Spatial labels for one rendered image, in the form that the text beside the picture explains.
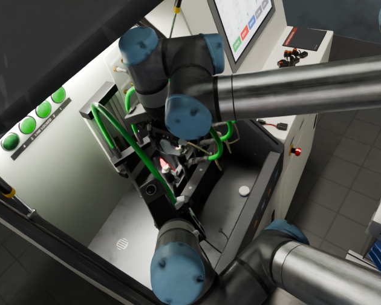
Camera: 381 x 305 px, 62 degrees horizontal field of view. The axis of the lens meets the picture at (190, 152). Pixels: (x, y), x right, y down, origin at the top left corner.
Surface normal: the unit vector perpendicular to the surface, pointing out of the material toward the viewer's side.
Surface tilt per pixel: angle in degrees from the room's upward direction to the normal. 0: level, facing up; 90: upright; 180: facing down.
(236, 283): 2
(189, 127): 90
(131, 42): 1
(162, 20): 90
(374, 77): 37
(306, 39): 0
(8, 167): 90
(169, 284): 45
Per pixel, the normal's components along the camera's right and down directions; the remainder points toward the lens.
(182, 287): 0.03, 0.10
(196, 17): 0.80, 0.13
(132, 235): -0.18, -0.61
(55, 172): 0.87, 0.28
